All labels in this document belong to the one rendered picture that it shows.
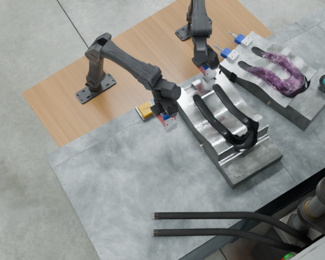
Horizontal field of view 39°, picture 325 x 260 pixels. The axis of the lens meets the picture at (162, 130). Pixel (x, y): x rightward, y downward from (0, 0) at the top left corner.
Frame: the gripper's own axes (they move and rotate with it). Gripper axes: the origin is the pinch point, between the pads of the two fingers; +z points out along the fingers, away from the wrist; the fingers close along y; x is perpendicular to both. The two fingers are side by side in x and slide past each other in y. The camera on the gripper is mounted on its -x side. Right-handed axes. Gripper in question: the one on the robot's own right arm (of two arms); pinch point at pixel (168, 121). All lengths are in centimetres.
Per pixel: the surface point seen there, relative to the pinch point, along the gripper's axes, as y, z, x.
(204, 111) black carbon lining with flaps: 17.9, 6.9, 2.8
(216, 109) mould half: 23.2, 7.8, 0.4
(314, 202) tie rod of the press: 21, 12, -64
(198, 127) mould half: 11.1, 9.1, -2.4
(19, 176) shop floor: -76, 57, 96
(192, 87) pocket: 20.6, 1.8, 15.7
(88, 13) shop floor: 21, 13, 176
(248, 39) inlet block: 58, -3, 21
